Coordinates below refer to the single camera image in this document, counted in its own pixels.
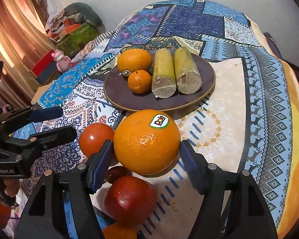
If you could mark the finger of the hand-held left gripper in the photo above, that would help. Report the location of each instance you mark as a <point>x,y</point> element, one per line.
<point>44,113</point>
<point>54,135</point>

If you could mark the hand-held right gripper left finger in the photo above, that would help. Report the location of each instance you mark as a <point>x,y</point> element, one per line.
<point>99,165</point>

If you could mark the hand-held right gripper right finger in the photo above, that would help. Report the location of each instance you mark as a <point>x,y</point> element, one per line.
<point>192,165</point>

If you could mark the large orange with sticker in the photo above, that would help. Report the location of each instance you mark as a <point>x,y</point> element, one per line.
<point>144,147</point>

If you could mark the dark brown round plate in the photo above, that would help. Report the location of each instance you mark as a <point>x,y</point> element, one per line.
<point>127,98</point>

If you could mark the person's left hand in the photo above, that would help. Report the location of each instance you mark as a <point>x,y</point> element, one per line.
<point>12,188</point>

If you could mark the small dark red fruit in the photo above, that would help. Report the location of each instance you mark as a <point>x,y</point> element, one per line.
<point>117,174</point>

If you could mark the brown cardboard board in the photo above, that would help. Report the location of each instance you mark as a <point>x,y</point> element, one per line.
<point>41,93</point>

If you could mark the red tomato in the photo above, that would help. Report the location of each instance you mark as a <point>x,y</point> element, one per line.
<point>94,138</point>

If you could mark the red apple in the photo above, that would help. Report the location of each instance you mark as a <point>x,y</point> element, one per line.
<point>129,200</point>

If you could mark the red box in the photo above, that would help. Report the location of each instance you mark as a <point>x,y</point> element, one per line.
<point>42,63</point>

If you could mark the pink toy figure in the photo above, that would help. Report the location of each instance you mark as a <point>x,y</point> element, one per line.
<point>61,61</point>

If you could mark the plain orange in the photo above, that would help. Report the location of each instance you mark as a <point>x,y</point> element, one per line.
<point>119,232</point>

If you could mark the blue patchwork blanket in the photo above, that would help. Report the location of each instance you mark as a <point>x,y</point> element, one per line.
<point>226,92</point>

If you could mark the green patterned box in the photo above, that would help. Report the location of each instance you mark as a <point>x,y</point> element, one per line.
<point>77,38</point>

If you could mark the pink curtain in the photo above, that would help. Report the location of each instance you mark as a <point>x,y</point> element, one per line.
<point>15,34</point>

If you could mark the small tangerine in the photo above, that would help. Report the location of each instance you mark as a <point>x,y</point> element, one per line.
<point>139,82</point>

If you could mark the sugarcane piece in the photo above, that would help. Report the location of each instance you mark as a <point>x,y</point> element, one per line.
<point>186,67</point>
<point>164,72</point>

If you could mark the pile of clothes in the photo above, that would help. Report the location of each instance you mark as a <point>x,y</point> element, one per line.
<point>72,15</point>

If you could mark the orange with dark sticker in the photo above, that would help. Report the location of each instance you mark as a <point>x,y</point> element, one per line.
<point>134,59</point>

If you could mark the dark purple pillow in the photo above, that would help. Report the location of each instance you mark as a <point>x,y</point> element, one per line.
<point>271,43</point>

